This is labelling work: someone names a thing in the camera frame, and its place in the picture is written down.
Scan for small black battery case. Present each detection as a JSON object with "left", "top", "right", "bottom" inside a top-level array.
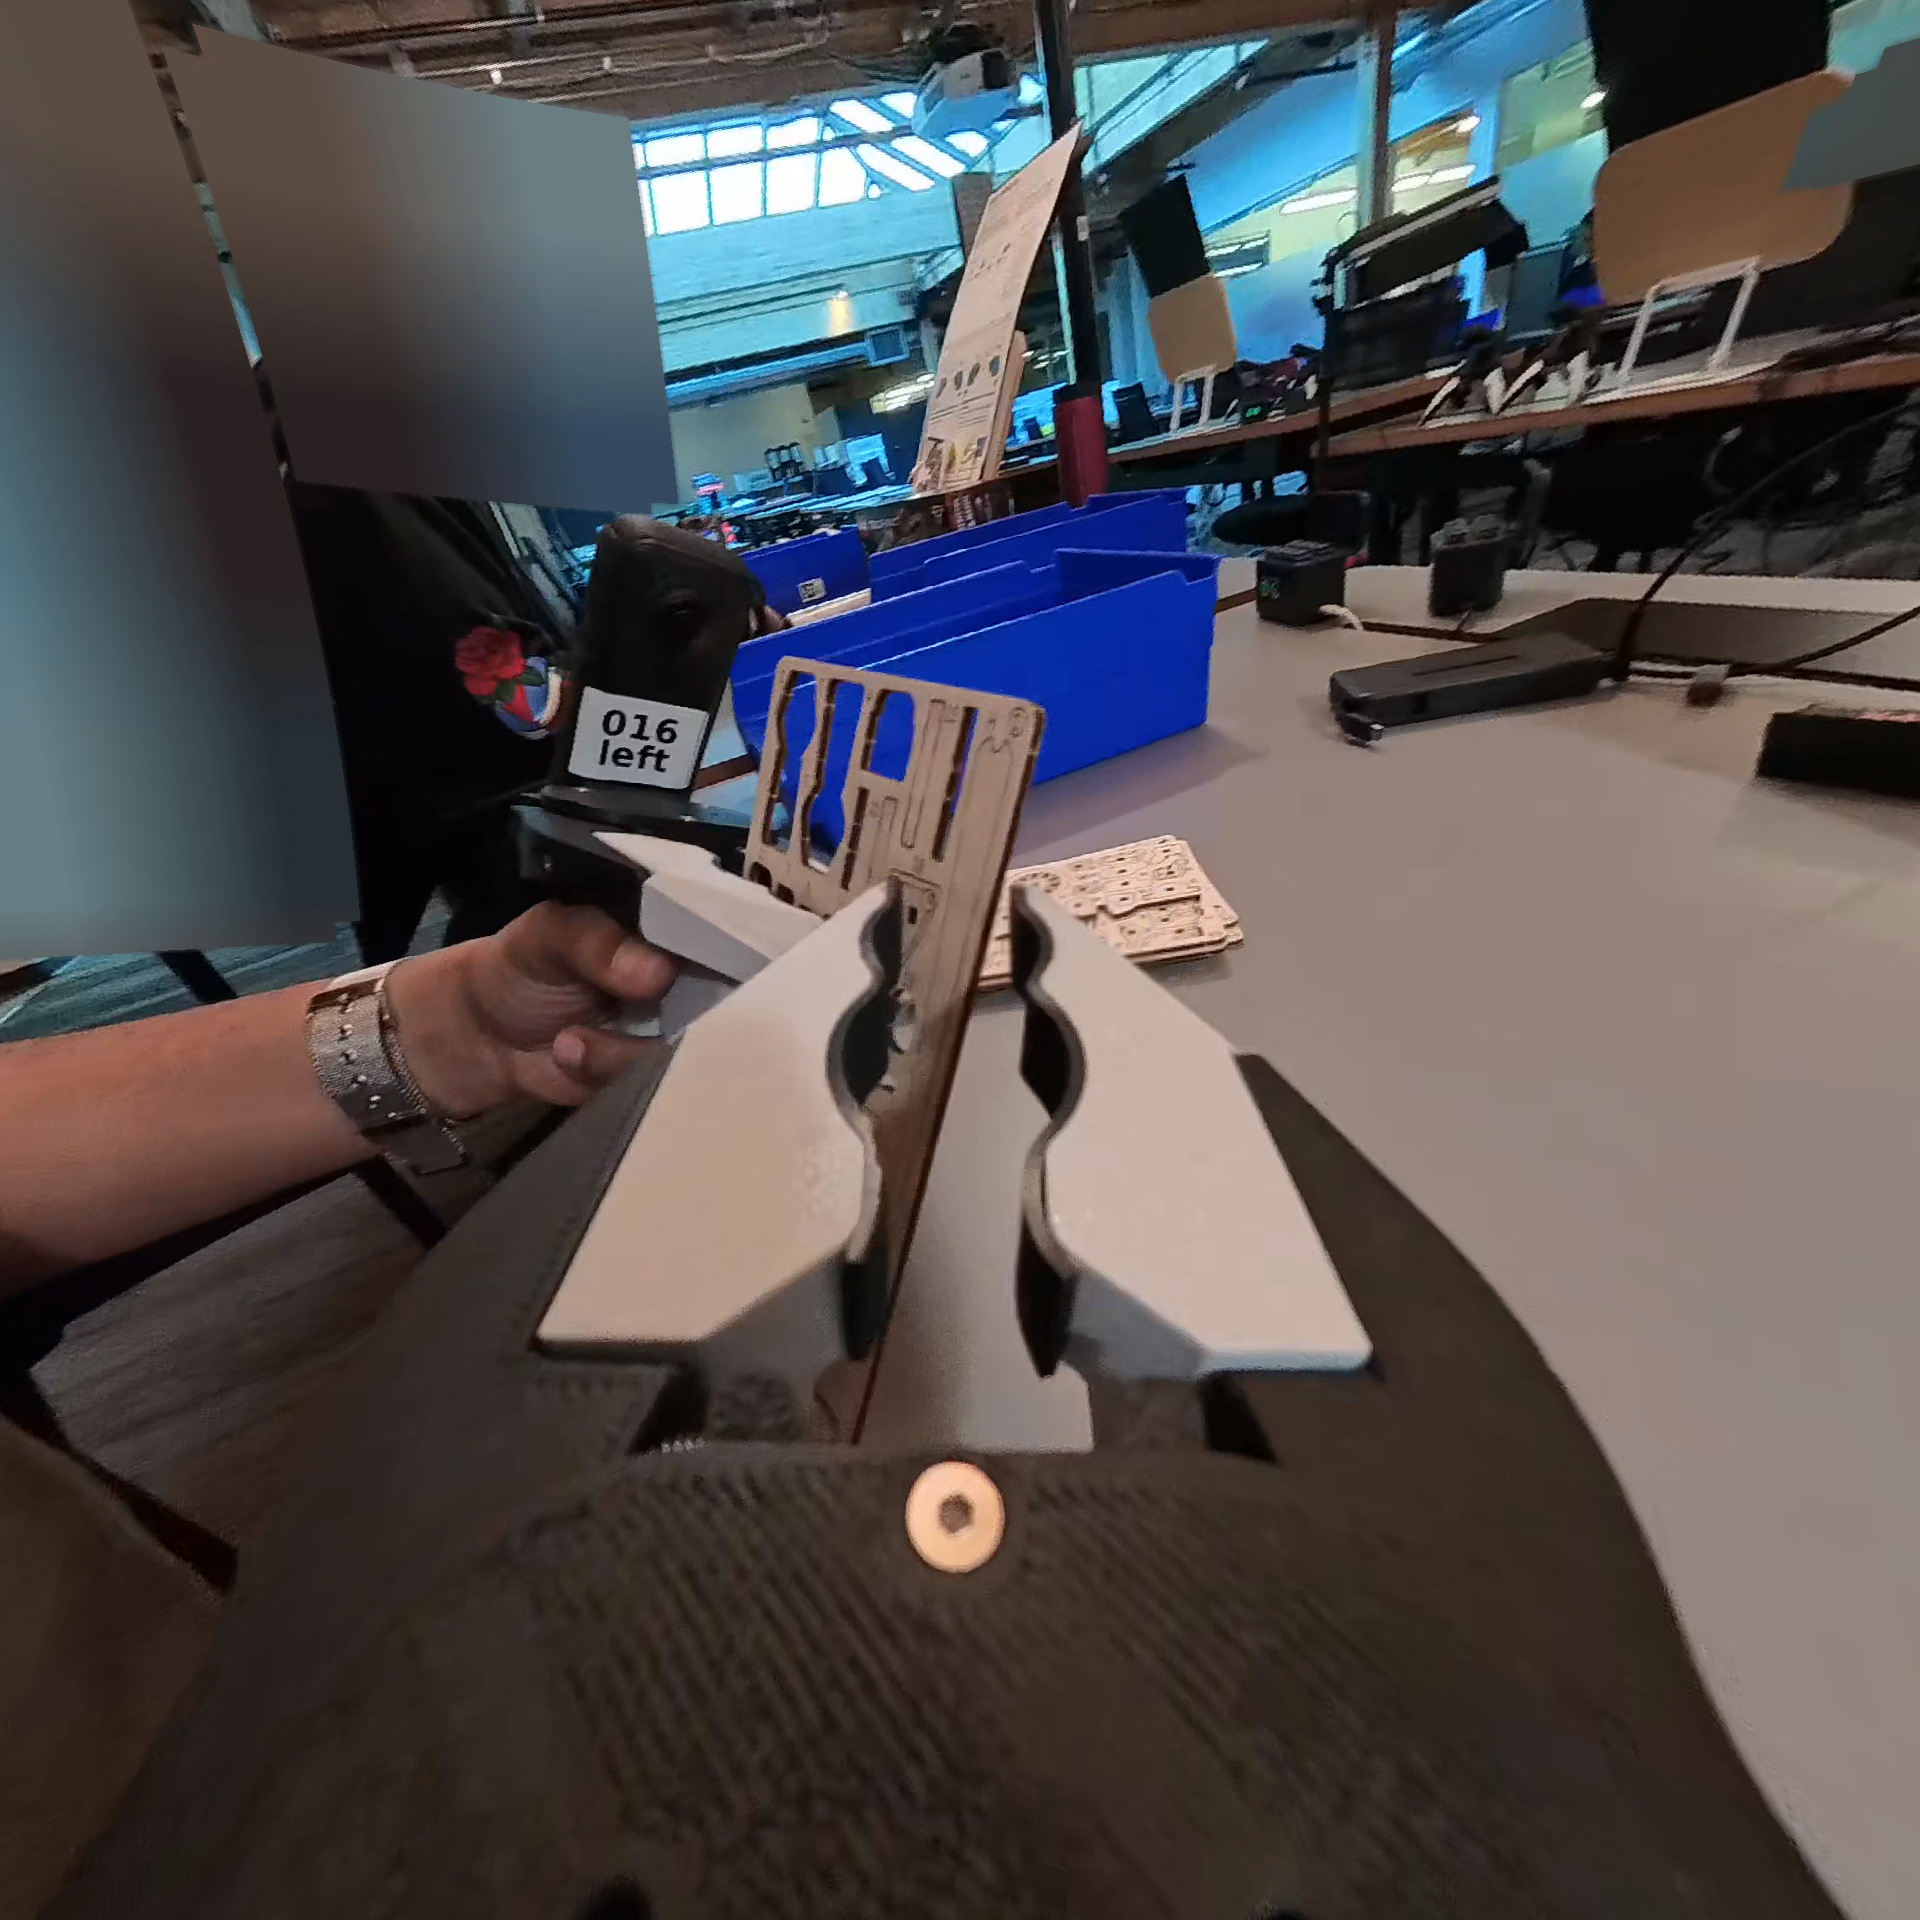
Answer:
[{"left": 1426, "top": 513, "right": 1515, "bottom": 617}]

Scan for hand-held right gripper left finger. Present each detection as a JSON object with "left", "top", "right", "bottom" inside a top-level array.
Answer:
[{"left": 535, "top": 877, "right": 912, "bottom": 1442}]

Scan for beige woven watch strap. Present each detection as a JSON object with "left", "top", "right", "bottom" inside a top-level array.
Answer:
[{"left": 304, "top": 960, "right": 481, "bottom": 1177}]

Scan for black flat box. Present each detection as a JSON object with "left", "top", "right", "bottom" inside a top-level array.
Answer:
[{"left": 1754, "top": 703, "right": 1920, "bottom": 824}]

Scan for laser-cut wooden puzzle sheet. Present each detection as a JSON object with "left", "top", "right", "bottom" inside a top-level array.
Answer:
[{"left": 743, "top": 655, "right": 1049, "bottom": 1448}]

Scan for person's left forearm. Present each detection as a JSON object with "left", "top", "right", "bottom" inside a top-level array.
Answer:
[{"left": 0, "top": 982, "right": 396, "bottom": 1301}]

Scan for black flat charger dock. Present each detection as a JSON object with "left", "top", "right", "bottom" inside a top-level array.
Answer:
[{"left": 1328, "top": 631, "right": 1618, "bottom": 749}]

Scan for stack of wooden model boards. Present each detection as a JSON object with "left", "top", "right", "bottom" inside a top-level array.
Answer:
[{"left": 981, "top": 837, "right": 1247, "bottom": 997}]

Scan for black cable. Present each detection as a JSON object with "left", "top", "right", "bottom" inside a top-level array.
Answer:
[{"left": 1605, "top": 398, "right": 1920, "bottom": 699}]

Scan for large blue plastic bin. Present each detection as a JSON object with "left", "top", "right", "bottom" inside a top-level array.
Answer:
[
  {"left": 867, "top": 487, "right": 1187, "bottom": 598},
  {"left": 734, "top": 527, "right": 874, "bottom": 619},
  {"left": 730, "top": 549, "right": 1222, "bottom": 790}
]

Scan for ceiling projector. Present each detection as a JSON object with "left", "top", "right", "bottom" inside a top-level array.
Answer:
[{"left": 912, "top": 46, "right": 1050, "bottom": 138}]

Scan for black column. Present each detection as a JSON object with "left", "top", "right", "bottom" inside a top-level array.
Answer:
[{"left": 1031, "top": 0, "right": 1113, "bottom": 502}]

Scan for plywood back chair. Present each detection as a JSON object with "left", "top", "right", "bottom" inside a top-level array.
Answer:
[
  {"left": 1147, "top": 278, "right": 1244, "bottom": 431},
  {"left": 1590, "top": 68, "right": 1861, "bottom": 398}
]

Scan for person's left hand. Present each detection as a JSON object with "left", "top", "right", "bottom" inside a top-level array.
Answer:
[{"left": 391, "top": 900, "right": 680, "bottom": 1112}]

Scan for long wooden table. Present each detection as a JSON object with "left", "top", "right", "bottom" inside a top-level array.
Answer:
[{"left": 1111, "top": 353, "right": 1920, "bottom": 462}]

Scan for grey desk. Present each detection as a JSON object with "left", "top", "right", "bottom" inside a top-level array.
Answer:
[{"left": 660, "top": 561, "right": 1920, "bottom": 1920}]

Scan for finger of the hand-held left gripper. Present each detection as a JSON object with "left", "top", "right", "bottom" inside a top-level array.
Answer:
[{"left": 586, "top": 834, "right": 823, "bottom": 987}]

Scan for black charger blocks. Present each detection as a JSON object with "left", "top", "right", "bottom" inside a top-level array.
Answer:
[{"left": 1256, "top": 539, "right": 1359, "bottom": 632}]

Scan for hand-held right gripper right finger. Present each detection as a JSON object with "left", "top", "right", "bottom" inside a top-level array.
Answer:
[{"left": 1009, "top": 882, "right": 1378, "bottom": 1382}]

